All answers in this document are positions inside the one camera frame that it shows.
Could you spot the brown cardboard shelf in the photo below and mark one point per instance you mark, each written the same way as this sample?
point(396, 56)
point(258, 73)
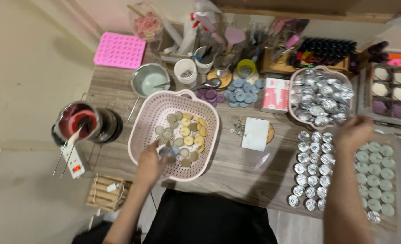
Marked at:
point(315, 9)

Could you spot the wooden organiser with tools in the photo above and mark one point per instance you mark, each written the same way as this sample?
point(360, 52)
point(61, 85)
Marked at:
point(275, 57)

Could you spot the metal pot with red wax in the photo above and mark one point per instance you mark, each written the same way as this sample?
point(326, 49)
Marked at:
point(80, 122)

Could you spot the white plug adapter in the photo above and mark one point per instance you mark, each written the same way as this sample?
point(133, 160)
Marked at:
point(112, 187)

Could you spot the pink round lid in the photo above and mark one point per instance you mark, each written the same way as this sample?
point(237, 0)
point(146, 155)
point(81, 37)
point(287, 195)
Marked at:
point(399, 63)

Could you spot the jar with yellow rim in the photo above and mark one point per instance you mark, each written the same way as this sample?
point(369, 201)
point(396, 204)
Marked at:
point(246, 69)

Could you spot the wooden rack of black bottles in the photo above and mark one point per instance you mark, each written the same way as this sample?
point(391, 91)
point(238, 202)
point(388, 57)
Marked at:
point(325, 52)

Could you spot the wooden slat crate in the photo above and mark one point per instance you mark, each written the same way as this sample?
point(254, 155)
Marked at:
point(103, 196)

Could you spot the metal pitcher with pale wax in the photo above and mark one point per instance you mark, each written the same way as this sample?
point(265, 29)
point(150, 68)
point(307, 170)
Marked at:
point(150, 80)

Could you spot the pink silicone mould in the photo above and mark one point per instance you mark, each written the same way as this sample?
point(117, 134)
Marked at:
point(120, 50)

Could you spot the round wooden board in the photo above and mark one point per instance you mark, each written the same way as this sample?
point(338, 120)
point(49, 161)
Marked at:
point(225, 81)

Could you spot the glass jar with pink pieces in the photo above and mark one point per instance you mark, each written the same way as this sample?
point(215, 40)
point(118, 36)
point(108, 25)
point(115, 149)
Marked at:
point(147, 23)

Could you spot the person's left fingers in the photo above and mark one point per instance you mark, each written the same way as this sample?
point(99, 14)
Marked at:
point(161, 159)

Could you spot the heap of empty foil cups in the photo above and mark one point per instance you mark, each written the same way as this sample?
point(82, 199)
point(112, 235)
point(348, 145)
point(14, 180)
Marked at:
point(320, 96)

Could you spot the person's left hand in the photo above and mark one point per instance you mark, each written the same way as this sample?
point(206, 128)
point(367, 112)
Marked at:
point(149, 165)

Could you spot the orange tool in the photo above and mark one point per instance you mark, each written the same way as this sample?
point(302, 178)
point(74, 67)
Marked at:
point(399, 57)

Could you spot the round wooden coaster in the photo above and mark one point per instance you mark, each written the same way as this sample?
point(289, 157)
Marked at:
point(271, 133)

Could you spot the small foil candle cup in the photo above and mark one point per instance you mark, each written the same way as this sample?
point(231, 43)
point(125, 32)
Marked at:
point(172, 151)

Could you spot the person's black clothing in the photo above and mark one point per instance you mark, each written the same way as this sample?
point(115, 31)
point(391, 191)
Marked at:
point(207, 220)

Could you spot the white card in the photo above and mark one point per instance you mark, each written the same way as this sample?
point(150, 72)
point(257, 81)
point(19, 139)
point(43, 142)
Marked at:
point(255, 134)

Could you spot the pile of metal wick tabs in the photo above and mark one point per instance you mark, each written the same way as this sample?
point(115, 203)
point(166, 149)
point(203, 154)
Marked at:
point(238, 128)

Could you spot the grey tray of candles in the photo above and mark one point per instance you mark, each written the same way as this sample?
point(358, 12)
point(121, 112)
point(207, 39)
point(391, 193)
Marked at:
point(390, 95)

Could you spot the clear glass cup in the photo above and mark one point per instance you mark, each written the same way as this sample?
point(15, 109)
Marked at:
point(223, 64)

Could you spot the rows of foil cups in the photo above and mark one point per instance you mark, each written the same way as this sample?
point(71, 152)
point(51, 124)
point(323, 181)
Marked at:
point(311, 169)

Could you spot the pink perforated plastic basket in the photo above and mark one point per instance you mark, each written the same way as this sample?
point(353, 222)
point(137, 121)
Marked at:
point(143, 118)

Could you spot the person's right hand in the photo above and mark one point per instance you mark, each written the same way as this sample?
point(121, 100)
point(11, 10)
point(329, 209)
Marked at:
point(351, 135)

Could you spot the pink silicone spatula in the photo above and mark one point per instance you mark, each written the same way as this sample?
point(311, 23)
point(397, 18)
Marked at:
point(233, 36)

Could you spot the dark purple bottles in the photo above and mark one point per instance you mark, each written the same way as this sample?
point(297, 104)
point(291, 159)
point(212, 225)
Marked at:
point(376, 50)

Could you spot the person's right fingers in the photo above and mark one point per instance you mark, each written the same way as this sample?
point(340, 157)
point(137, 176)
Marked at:
point(365, 122)

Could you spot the white spray bottle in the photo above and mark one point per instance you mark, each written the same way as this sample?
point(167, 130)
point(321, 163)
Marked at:
point(194, 32)

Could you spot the white power strip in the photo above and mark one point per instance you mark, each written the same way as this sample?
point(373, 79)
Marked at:
point(75, 162)

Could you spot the pink pen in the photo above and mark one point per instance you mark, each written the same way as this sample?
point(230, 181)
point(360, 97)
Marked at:
point(262, 161)

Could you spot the pile of purple wax discs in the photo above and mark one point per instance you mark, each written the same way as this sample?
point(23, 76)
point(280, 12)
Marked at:
point(211, 96)

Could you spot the metal spoon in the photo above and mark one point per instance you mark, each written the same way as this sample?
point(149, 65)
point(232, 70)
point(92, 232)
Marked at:
point(210, 83)

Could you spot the pile of tan wax discs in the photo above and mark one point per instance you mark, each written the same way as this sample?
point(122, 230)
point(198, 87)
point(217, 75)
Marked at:
point(188, 132)

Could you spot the pile of blue wax discs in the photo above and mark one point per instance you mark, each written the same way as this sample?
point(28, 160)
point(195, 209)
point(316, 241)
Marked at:
point(243, 92)

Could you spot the white cup with tools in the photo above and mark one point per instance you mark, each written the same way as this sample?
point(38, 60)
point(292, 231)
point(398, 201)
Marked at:
point(204, 62)

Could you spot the pink and white box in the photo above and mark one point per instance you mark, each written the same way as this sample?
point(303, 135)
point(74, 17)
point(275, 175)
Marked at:
point(275, 95)

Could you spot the black hot plate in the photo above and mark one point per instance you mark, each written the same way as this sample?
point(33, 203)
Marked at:
point(111, 125)

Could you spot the rows of pale green candles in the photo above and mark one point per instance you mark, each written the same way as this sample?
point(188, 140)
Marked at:
point(378, 176)

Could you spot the white stirring stick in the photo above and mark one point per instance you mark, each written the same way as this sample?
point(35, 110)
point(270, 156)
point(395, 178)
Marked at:
point(74, 137)

